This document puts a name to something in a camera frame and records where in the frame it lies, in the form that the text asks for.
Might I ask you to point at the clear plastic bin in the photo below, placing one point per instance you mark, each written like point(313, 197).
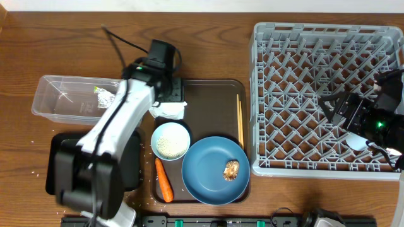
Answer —
point(71, 99)

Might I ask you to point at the brown serving tray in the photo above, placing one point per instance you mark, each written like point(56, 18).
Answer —
point(211, 111)

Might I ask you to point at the light blue rice bowl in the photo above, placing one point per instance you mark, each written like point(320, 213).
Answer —
point(170, 141)

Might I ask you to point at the black rail at table edge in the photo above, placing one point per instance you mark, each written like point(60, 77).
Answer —
point(162, 221)

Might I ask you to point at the black tray bin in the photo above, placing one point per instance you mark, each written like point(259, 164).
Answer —
point(129, 164)

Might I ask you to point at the orange carrot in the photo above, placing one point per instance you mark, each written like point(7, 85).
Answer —
point(164, 183)

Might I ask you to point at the grey dishwasher rack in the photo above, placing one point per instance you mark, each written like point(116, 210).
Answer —
point(291, 66)

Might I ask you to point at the wooden chopstick right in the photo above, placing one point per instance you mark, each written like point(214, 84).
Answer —
point(241, 140)

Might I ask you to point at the blue plate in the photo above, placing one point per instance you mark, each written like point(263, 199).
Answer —
point(203, 167)

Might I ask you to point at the silver foil snack wrapper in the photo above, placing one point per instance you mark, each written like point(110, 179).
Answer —
point(104, 97)

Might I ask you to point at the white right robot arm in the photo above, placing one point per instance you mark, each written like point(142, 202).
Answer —
point(379, 122)

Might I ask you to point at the light blue cup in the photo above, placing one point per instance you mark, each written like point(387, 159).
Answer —
point(356, 142)

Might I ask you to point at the white napkin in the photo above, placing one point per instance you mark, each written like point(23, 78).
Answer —
point(169, 110)

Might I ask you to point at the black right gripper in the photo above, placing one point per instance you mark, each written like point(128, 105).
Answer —
point(362, 107)

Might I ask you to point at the wooden chopstick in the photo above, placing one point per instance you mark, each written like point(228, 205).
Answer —
point(241, 140)
point(238, 127)

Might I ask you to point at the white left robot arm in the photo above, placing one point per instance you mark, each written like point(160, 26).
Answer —
point(91, 174)

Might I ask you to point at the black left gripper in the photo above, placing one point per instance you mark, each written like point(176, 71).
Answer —
point(179, 96)

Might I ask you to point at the wooden chopstick left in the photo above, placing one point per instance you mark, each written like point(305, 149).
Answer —
point(238, 127)

